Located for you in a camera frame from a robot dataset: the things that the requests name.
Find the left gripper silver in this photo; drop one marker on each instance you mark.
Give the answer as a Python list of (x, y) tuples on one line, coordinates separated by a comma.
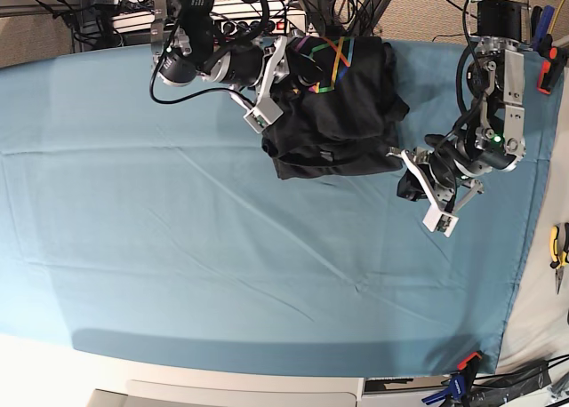
[(428, 176)]

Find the teal table cloth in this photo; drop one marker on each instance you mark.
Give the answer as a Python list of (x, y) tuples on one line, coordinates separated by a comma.
[(161, 234)]

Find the right gripper silver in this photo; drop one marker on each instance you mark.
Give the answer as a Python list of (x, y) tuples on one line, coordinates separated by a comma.
[(252, 71)]

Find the yellow handled pliers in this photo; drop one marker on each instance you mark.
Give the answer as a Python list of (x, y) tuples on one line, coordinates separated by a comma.
[(558, 250)]

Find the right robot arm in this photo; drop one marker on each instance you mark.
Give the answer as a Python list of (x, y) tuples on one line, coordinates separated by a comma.
[(187, 44)]

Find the black T-shirt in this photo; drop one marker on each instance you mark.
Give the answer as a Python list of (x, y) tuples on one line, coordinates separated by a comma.
[(344, 124)]

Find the orange black clamp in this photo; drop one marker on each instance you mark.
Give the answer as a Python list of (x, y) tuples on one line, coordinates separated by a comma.
[(552, 67)]

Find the blue orange clamp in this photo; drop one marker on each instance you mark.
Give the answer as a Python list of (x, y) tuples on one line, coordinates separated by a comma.
[(457, 391)]

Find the white power strip black sockets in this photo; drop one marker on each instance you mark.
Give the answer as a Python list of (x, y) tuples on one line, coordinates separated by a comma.
[(249, 26)]

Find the black bag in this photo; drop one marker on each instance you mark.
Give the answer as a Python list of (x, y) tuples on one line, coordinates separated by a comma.
[(499, 391)]

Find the blue handled clamp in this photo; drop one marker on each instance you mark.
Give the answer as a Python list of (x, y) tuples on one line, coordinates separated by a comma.
[(541, 18)]

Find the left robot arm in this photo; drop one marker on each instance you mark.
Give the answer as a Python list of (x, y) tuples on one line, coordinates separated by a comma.
[(489, 133)]

